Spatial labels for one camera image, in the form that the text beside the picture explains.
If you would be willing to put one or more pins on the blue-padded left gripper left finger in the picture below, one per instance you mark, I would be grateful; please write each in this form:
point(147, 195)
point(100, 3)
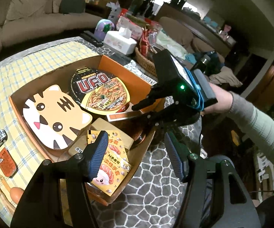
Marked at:
point(94, 154)

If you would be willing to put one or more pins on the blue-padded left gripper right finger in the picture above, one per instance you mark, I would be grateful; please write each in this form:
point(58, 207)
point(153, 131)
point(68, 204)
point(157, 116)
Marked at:
point(178, 154)

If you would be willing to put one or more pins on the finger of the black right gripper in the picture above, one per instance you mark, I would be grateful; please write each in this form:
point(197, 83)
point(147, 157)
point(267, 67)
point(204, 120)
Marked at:
point(146, 102)

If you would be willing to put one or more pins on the yellow sushi glove packet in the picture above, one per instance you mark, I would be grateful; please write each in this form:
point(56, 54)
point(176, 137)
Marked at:
point(112, 172)
point(115, 142)

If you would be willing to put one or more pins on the orange playing card box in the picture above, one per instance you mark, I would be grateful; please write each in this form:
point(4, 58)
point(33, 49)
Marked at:
point(123, 116)

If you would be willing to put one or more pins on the tiger face paper box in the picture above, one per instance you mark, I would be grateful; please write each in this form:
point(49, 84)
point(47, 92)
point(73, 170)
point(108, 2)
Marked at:
point(55, 118)

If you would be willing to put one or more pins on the UFO instant noodle bowl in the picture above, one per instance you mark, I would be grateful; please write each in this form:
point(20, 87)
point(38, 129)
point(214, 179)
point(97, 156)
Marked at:
point(99, 92)

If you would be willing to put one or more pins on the clear plastic container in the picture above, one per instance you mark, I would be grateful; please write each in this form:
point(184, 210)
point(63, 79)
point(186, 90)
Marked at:
point(77, 147)

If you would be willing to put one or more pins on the grey-green sleeved right forearm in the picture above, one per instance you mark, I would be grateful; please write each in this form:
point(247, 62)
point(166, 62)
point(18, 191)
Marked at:
point(257, 125)

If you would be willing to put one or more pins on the person's right hand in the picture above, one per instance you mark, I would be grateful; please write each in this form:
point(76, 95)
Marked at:
point(224, 101)

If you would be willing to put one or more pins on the orange cardboard box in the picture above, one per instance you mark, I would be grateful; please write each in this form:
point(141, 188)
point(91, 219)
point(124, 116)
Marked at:
point(138, 89)

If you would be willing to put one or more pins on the wicker basket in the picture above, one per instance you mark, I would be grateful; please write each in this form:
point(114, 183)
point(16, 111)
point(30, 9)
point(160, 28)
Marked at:
point(145, 63)

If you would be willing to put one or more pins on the grey stone-pattern mat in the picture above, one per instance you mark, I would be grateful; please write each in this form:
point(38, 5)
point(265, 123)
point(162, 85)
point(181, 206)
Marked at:
point(152, 197)

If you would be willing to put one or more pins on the brown upholstered chair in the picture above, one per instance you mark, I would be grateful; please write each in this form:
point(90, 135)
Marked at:
point(184, 37)

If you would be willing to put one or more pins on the white tissue box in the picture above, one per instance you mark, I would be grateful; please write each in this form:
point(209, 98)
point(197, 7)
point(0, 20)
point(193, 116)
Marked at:
point(121, 41)

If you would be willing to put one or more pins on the black remote control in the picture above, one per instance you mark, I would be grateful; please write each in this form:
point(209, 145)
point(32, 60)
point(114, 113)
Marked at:
point(91, 38)

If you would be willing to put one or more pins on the purple round container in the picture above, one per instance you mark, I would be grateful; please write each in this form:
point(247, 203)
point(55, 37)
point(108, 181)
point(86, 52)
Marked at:
point(103, 26)

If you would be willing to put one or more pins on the orange measuring spoon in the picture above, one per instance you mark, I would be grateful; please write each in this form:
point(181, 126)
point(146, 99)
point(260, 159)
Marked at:
point(15, 192)

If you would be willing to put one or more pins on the orange KFC sauce packet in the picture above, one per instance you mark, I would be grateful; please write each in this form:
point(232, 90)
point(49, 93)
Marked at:
point(7, 164)

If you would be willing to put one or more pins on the dark green cushion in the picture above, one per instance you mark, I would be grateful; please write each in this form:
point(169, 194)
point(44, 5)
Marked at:
point(72, 6)

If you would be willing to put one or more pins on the brown sofa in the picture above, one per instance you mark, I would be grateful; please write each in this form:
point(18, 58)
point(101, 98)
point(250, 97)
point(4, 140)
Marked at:
point(26, 20)

